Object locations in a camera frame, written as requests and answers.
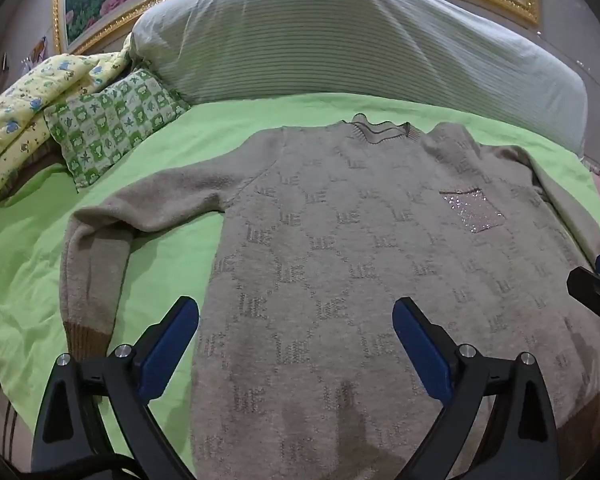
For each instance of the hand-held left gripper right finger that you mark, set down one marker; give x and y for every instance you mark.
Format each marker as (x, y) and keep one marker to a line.
(420, 345)

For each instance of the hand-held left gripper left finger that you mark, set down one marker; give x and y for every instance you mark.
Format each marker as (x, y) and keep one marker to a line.
(172, 345)

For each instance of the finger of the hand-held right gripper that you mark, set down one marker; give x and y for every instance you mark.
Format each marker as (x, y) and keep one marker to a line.
(592, 287)

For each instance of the beige knit sweater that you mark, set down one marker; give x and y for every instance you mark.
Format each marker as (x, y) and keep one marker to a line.
(355, 235)

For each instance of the green bed sheet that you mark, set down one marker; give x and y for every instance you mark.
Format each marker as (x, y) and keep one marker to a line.
(180, 240)

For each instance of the green checked small pillow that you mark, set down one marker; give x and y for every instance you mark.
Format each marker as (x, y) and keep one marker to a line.
(115, 125)

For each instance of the yellow printed blanket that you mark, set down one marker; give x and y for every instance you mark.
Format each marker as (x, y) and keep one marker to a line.
(25, 105)

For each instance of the large striped white pillow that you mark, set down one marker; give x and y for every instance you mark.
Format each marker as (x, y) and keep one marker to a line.
(330, 35)

